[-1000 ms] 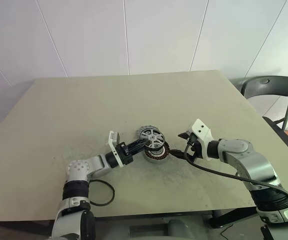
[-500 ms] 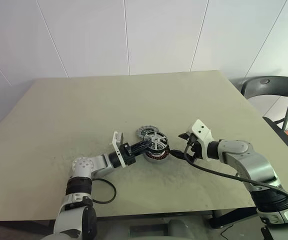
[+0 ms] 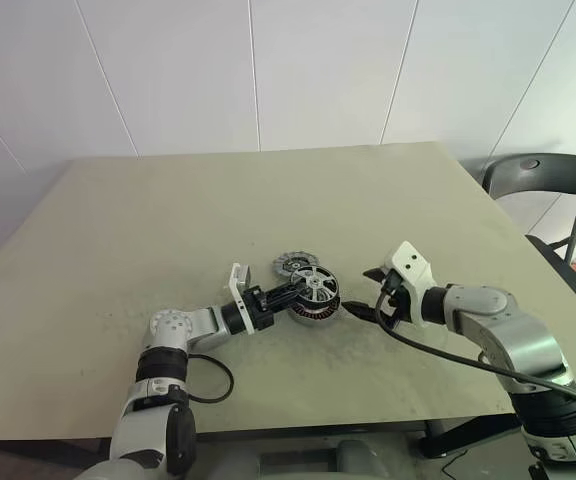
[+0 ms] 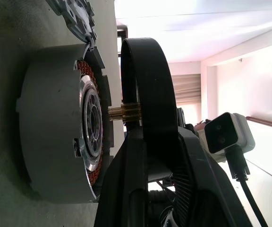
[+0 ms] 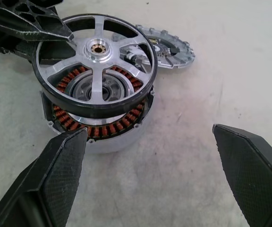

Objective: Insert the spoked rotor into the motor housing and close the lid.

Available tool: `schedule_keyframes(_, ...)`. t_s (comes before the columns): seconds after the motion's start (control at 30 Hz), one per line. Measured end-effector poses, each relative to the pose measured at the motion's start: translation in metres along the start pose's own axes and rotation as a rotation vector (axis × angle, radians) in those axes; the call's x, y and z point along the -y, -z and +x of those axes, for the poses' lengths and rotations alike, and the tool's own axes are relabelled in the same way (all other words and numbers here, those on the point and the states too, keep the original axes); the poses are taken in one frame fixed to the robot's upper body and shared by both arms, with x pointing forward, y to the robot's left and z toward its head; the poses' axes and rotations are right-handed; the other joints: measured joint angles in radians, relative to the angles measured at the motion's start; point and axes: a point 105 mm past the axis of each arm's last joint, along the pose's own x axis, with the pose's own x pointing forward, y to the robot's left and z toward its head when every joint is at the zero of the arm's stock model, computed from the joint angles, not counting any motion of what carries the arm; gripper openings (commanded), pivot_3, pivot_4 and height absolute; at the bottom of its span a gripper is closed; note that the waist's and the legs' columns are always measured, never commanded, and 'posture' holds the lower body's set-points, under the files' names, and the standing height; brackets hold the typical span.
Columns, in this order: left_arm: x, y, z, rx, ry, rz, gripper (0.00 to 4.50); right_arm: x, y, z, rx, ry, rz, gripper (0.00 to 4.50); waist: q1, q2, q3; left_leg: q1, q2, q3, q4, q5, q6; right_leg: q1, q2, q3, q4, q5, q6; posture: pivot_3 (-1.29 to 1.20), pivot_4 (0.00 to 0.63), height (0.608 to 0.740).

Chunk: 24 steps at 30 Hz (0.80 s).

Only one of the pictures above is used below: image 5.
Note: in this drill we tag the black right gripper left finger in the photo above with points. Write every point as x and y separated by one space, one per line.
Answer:
53 184

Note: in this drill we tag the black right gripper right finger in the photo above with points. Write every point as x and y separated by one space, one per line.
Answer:
251 179

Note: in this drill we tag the silver motor housing copper windings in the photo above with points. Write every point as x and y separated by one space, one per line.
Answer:
112 145

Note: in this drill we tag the black-rimmed silver spoked rotor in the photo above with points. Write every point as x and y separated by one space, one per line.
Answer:
91 111

